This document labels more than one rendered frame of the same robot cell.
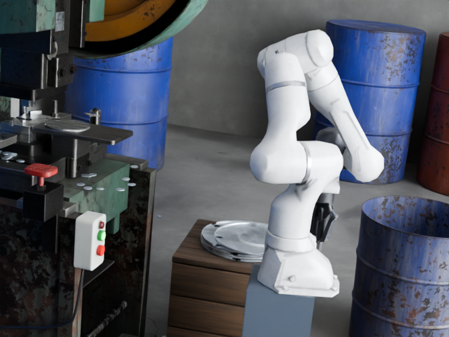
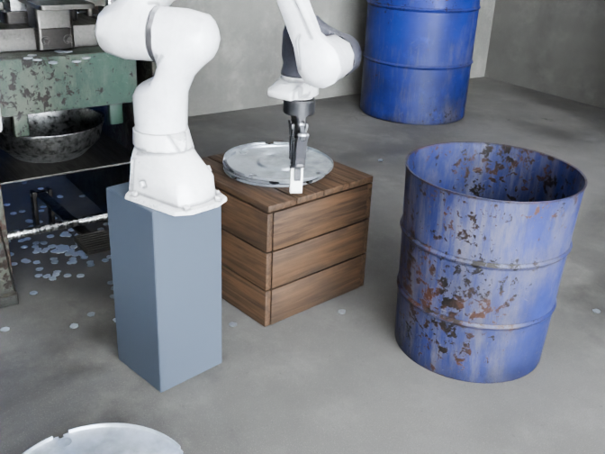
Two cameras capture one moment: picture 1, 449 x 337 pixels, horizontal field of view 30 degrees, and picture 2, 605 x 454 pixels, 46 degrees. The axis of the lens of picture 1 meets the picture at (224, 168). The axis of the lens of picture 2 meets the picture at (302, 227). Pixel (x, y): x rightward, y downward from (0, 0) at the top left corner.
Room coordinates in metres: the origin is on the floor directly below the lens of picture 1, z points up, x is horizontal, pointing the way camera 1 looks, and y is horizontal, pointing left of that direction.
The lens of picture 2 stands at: (1.12, -1.33, 1.03)
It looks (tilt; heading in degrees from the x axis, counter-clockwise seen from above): 24 degrees down; 38
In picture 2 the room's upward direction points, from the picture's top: 3 degrees clockwise
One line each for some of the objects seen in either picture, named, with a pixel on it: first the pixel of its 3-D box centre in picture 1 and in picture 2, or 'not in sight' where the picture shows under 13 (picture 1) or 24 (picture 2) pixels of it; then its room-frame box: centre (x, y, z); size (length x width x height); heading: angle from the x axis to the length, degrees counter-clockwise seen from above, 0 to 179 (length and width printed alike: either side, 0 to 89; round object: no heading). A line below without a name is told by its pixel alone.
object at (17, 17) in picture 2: (25, 139); (33, 12); (2.29, 0.57, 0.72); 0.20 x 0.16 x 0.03; 164
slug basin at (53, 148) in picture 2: not in sight; (48, 135); (2.29, 0.57, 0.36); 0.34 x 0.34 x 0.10
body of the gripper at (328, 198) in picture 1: (321, 202); (298, 115); (2.41, -0.30, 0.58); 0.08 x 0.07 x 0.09; 50
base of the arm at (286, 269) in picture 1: (301, 258); (174, 164); (2.09, -0.23, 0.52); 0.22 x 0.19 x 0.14; 84
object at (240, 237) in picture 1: (258, 239); (280, 162); (2.55, -0.13, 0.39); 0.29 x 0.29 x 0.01
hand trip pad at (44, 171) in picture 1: (40, 182); not in sight; (1.91, 0.44, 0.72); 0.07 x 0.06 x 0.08; 74
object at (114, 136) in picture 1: (81, 150); (54, 22); (2.24, 0.40, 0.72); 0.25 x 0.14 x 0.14; 74
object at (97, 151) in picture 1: (26, 154); (36, 29); (2.29, 0.57, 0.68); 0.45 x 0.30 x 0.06; 164
